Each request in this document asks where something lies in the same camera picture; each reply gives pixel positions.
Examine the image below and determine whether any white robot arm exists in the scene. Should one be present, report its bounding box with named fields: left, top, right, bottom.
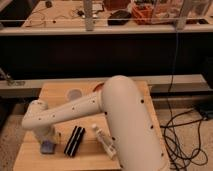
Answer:
left=22, top=75, right=170, bottom=171

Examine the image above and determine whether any orange bowl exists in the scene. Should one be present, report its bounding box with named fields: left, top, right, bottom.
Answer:
left=93, top=82, right=104, bottom=92

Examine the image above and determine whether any white tube bottle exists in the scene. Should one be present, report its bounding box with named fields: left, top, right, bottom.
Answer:
left=92, top=124, right=116, bottom=160

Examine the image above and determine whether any black object on bench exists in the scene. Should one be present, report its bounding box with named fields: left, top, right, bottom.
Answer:
left=107, top=10, right=131, bottom=26

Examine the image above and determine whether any orange crate on bench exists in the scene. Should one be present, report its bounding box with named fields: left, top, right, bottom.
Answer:
left=132, top=5, right=152, bottom=25

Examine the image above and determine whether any metal clamp at left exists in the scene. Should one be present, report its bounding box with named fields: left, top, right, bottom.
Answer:
left=0, top=67, right=25, bottom=86

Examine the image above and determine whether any black cable on floor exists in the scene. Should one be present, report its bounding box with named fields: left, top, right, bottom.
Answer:
left=159, top=108, right=209, bottom=171

